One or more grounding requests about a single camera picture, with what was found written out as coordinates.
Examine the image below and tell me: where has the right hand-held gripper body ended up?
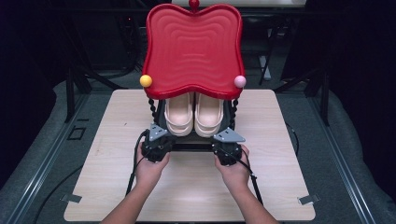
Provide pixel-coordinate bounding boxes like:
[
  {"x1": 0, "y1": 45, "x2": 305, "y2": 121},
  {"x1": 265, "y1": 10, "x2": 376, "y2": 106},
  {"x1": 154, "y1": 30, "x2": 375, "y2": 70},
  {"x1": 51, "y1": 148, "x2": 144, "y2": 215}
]
[{"x1": 211, "y1": 127, "x2": 247, "y2": 167}]

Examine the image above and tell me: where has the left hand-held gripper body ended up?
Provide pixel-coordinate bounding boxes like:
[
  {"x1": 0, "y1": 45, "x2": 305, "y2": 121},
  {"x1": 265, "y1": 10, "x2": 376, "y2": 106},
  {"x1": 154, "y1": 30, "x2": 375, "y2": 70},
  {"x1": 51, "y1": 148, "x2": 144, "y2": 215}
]
[{"x1": 141, "y1": 122, "x2": 176, "y2": 163}]

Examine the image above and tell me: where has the cream clog shoe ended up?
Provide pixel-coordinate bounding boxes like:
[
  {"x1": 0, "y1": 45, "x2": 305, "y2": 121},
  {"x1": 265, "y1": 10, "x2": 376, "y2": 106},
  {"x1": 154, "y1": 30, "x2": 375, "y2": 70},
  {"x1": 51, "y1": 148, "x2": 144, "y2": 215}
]
[
  {"x1": 193, "y1": 91, "x2": 225, "y2": 139},
  {"x1": 163, "y1": 91, "x2": 195, "y2": 137}
]

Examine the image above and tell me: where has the red and black shoe rack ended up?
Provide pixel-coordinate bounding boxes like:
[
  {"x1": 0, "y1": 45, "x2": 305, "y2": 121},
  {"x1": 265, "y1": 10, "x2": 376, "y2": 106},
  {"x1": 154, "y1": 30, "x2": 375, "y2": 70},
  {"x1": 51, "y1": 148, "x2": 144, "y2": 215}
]
[{"x1": 139, "y1": 0, "x2": 248, "y2": 153}]

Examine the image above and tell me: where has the person's right hand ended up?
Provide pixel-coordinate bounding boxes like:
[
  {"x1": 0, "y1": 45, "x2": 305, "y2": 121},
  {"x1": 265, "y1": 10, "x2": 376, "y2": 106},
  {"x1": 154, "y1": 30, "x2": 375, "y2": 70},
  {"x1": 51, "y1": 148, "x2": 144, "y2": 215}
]
[{"x1": 213, "y1": 144, "x2": 251, "y2": 191}]

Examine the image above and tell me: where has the person's left hand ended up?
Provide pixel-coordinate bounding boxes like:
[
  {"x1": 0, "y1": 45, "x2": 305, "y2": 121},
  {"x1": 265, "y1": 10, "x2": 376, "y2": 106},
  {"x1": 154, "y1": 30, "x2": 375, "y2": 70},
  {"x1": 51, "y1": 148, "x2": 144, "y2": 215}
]
[{"x1": 134, "y1": 141, "x2": 172, "y2": 189}]

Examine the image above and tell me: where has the grey tape strip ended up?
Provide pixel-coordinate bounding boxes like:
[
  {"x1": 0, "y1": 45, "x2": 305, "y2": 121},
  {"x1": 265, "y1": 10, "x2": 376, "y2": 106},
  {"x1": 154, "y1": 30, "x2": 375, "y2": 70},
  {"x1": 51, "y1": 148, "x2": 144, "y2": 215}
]
[
  {"x1": 296, "y1": 193, "x2": 321, "y2": 206},
  {"x1": 60, "y1": 192, "x2": 83, "y2": 204}
]

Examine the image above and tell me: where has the black metal stand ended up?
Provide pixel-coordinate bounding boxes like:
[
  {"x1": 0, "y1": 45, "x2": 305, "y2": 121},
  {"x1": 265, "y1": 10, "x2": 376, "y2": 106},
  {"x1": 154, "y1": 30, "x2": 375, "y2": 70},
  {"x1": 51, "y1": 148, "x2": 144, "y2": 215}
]
[
  {"x1": 273, "y1": 66, "x2": 332, "y2": 127},
  {"x1": 64, "y1": 66, "x2": 129, "y2": 124}
]

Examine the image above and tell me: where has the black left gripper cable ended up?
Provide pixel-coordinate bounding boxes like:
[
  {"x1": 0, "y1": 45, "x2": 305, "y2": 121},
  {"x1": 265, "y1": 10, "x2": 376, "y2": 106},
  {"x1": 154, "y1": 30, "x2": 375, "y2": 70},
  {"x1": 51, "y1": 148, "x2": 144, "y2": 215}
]
[{"x1": 32, "y1": 128, "x2": 151, "y2": 224}]

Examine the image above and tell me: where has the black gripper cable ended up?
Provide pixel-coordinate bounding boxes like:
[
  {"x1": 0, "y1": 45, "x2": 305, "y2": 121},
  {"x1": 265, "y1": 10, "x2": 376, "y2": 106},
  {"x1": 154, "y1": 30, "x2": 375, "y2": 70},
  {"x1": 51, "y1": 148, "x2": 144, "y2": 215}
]
[
  {"x1": 214, "y1": 145, "x2": 264, "y2": 207},
  {"x1": 32, "y1": 128, "x2": 151, "y2": 224}
]

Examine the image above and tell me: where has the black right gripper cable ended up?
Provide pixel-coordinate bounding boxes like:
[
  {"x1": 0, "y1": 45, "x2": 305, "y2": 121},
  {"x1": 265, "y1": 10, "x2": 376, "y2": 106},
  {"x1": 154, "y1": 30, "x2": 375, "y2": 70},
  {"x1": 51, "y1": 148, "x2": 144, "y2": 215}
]
[{"x1": 214, "y1": 145, "x2": 264, "y2": 207}]

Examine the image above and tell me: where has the black cable beside table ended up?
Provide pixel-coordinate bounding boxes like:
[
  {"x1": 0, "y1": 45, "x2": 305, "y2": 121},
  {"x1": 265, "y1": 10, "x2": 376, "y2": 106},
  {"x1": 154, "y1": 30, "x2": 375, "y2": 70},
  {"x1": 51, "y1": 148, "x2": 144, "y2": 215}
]
[{"x1": 284, "y1": 121, "x2": 301, "y2": 157}]

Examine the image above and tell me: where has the metal floor rail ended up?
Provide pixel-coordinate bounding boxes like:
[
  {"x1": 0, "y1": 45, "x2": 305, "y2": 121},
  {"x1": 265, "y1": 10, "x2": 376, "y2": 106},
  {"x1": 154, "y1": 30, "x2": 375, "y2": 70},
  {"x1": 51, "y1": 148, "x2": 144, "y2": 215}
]
[
  {"x1": 306, "y1": 92, "x2": 378, "y2": 224},
  {"x1": 5, "y1": 92, "x2": 92, "y2": 224}
]

